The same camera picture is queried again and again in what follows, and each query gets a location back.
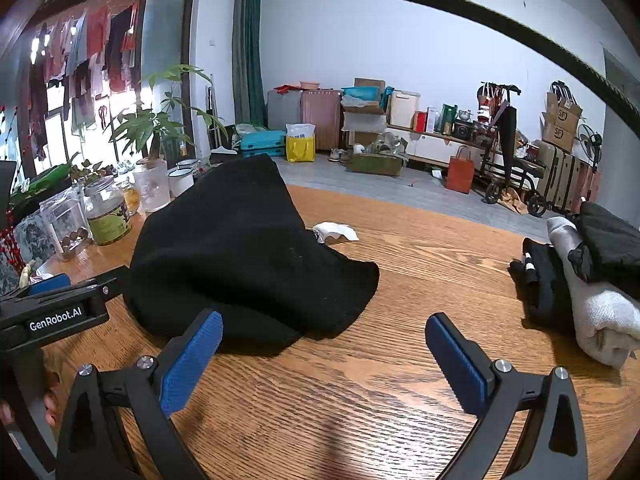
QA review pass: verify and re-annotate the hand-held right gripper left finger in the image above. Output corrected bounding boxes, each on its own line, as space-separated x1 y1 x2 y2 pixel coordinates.
55 309 225 480

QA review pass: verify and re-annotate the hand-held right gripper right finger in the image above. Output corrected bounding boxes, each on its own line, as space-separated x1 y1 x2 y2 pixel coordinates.
424 312 589 480

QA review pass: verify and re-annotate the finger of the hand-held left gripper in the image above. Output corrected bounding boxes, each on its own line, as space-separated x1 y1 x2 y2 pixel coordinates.
19 273 72 298
75 266 132 297

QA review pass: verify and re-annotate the black knit sweater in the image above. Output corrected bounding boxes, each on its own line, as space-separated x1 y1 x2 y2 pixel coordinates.
122 154 381 358

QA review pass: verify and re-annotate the row of hanging clothes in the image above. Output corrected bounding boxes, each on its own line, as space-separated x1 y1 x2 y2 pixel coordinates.
27 2 141 161

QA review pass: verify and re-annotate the person's left hand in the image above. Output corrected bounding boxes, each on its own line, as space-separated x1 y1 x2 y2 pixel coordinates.
42 370 62 427

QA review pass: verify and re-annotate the floral patterned jar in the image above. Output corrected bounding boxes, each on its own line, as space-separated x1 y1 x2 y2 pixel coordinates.
14 212 58 271

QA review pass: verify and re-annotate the red berry branch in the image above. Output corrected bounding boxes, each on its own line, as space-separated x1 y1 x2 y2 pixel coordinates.
0 210 23 273

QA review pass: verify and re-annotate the glass jar with green label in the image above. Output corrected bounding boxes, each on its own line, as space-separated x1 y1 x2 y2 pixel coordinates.
82 176 133 247

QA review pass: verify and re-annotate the small jar with yellow contents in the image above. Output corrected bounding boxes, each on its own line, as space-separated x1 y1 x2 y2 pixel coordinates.
117 176 141 216

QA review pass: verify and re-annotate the ribbed clear glass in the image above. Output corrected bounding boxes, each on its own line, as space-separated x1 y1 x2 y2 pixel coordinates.
134 157 170 213

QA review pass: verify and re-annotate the small leafy plant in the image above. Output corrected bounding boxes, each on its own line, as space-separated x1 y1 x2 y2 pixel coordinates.
10 152 108 206

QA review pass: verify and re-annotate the folded black white-striped garment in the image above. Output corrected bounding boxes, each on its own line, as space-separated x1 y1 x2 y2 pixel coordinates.
509 237 576 333

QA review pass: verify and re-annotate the folded white knit sweater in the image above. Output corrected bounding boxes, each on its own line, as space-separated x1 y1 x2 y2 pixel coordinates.
546 216 640 368

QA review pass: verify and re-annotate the tall potted green plant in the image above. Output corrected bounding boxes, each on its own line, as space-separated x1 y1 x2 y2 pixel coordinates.
109 63 228 161

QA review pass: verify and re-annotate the white cloth tag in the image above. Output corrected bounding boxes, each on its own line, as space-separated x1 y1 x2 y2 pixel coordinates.
311 221 360 244

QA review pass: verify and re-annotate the orange paper bag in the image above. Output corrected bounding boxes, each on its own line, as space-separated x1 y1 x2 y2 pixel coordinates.
446 146 476 195

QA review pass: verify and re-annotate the black wheeled cart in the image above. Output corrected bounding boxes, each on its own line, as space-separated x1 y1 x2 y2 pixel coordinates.
477 81 548 218

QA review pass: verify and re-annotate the teal suitcase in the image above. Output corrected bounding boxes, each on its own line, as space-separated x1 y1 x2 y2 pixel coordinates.
235 129 288 158

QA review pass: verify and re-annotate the olive green crate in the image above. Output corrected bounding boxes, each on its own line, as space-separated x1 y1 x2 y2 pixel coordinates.
351 152 403 177

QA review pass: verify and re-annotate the beige suitcase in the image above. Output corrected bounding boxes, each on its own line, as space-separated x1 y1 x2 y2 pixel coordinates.
532 140 596 213

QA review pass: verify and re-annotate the white low cabinet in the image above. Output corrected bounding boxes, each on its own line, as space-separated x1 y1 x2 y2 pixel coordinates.
387 125 501 173

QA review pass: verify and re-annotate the yellow shopping bag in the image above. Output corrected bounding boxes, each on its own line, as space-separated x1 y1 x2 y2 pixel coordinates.
285 123 317 163

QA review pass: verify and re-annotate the grey suitcase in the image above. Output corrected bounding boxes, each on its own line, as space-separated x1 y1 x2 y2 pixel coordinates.
267 89 303 133

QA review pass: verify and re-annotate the printed cardboard box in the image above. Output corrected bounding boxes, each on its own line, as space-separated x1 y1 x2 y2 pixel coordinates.
540 112 578 153
545 91 583 121

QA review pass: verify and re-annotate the dark green curtain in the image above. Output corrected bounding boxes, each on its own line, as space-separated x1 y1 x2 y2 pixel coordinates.
232 0 266 128

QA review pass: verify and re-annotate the white storage box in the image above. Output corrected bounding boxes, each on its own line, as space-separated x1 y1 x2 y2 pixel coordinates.
389 90 421 129

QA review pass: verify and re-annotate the pink suitcase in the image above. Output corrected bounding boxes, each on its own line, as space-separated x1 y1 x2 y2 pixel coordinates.
300 89 343 152

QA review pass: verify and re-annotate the black standing fan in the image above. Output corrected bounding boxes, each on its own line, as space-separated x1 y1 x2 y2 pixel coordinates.
577 122 603 166

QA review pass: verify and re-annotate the grey door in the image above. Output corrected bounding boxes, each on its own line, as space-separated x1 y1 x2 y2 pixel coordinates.
602 47 640 201

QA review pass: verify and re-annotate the white-handled mop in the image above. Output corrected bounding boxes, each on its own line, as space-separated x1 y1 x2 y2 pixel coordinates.
207 74 236 153

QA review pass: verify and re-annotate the black braided cable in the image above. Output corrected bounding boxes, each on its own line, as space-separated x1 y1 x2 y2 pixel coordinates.
42 0 640 118

